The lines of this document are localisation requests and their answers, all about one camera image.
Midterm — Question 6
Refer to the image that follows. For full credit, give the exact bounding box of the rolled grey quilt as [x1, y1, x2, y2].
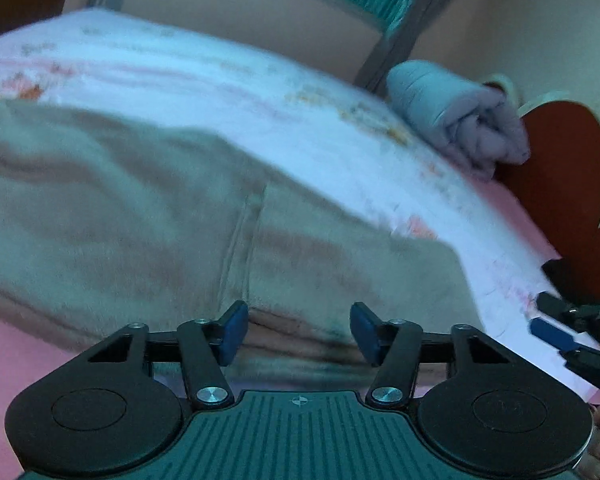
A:
[386, 60, 530, 181]

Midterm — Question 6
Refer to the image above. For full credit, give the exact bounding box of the red white headboard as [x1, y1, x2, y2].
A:
[495, 92, 600, 304]

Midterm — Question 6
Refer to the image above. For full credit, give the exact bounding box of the pink floral bed sheet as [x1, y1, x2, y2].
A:
[0, 6, 600, 480]

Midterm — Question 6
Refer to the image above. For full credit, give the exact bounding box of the right grey curtain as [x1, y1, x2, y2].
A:
[354, 0, 453, 96]

